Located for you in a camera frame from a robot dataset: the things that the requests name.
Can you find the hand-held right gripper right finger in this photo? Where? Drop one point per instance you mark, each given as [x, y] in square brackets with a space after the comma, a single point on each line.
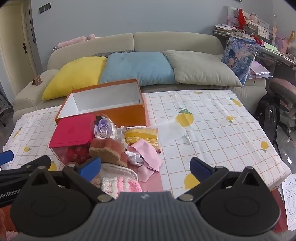
[199, 168]

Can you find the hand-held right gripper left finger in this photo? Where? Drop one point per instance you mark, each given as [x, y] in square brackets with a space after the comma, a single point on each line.
[90, 165]

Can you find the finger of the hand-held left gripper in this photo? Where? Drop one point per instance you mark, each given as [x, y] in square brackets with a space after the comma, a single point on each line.
[6, 157]
[25, 167]

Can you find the brown scrub sponge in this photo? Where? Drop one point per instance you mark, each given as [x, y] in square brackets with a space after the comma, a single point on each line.
[106, 150]

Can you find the pink white crochet piece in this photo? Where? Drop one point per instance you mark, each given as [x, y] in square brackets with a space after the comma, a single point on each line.
[122, 185]

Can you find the purple rose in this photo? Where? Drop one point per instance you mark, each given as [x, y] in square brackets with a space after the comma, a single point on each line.
[104, 128]

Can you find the clear plastic bag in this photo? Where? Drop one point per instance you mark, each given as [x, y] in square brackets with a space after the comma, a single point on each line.
[173, 134]

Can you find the pink cloth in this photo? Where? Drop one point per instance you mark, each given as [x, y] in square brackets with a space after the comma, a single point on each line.
[148, 157]

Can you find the yellow snack packet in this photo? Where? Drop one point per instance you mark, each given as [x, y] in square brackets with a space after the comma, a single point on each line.
[141, 134]

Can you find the orange cardboard box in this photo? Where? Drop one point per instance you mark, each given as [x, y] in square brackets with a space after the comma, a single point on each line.
[129, 113]

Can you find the lemon print checked tablecloth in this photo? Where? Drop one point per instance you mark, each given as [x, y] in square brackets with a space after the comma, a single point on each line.
[208, 129]

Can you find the red lidded clear box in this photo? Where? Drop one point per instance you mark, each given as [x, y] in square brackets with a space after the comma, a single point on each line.
[69, 132]

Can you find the pink fluffy fabric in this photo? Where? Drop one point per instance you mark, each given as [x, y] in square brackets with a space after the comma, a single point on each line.
[12, 236]

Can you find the metal rack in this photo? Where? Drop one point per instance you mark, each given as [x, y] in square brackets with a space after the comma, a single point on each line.
[4, 104]

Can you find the small brown stand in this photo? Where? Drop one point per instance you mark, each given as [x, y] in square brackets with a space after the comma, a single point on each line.
[37, 81]

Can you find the black backpack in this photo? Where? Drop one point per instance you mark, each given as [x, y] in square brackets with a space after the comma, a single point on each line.
[268, 115]

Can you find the yellow pillow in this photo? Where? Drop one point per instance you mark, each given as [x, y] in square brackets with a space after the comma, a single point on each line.
[74, 76]

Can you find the printed paper sheets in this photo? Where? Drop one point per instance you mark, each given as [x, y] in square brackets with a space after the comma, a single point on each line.
[290, 204]

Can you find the grey-green pillow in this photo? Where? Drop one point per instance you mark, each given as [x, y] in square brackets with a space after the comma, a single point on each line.
[198, 67]

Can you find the cream door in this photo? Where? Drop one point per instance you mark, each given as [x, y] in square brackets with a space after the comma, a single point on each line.
[13, 46]

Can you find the pink folder stack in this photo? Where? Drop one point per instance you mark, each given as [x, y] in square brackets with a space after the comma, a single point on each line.
[260, 70]

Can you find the blue printed pillow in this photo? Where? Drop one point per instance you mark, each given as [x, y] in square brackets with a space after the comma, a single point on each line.
[238, 58]

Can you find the pink desk chair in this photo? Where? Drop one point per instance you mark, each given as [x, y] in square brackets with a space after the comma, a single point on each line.
[284, 85]

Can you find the pink plush toy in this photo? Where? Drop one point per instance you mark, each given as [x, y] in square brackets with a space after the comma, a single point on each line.
[74, 41]

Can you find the beige sofa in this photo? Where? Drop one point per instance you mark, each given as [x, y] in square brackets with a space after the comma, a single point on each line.
[161, 41]

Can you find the white slanted desk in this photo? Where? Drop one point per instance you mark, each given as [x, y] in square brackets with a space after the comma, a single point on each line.
[277, 54]

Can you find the stack of books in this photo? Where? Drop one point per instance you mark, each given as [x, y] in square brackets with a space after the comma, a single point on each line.
[223, 29]

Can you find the red hanging ornament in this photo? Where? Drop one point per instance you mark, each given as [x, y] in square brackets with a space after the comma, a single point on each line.
[241, 17]

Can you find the narrow wall hanging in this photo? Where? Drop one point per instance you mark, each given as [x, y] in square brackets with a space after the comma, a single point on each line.
[33, 27]

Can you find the dark wall switch panel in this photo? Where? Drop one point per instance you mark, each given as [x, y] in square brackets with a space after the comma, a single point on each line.
[44, 8]

